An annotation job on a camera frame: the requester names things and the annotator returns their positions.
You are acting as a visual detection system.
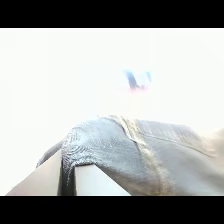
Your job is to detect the grey jeans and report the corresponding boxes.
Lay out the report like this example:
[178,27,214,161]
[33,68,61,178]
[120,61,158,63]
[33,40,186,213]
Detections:
[35,114,224,197]

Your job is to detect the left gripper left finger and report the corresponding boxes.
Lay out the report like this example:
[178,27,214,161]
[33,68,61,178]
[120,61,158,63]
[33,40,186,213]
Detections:
[6,149,63,197]

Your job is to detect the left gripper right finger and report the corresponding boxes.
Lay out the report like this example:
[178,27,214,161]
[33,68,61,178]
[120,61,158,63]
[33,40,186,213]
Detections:
[74,163,132,197]

